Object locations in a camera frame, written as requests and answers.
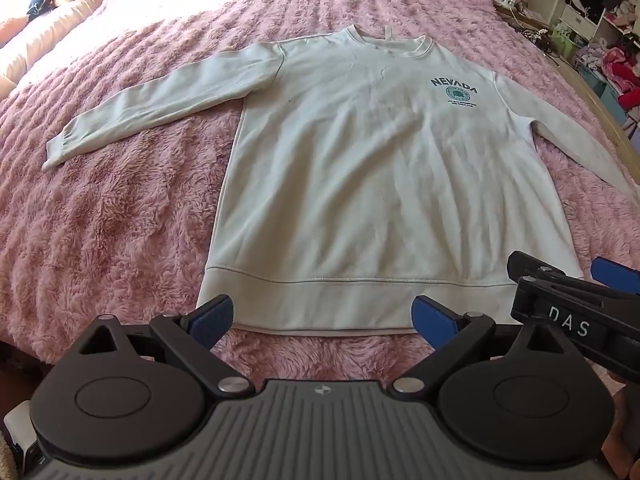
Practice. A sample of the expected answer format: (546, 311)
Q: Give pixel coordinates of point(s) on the white shelf unit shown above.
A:
(575, 12)

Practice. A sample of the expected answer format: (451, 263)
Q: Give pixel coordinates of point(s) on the wooden bed frame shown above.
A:
(620, 130)

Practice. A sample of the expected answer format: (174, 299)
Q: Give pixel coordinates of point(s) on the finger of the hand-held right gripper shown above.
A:
(525, 265)
(615, 271)

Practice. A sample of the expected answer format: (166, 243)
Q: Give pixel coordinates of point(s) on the white power strip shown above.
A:
(510, 4)

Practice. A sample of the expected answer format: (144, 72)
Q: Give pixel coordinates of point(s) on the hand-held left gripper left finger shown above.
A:
(215, 315)

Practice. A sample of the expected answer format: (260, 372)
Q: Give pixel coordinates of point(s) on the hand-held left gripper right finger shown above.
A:
(432, 317)

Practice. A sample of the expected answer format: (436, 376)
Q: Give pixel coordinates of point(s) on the green storage bin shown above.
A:
(570, 42)

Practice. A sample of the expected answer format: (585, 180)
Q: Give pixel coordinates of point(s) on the white printed sweatshirt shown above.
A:
(375, 185)

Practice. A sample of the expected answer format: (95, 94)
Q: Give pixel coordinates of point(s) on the heap of assorted clothes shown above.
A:
(620, 57)

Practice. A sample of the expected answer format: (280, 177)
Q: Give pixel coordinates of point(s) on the peach bolster pillow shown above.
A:
(12, 30)

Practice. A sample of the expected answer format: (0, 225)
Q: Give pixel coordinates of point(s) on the pink fluffy blanket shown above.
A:
(125, 210)

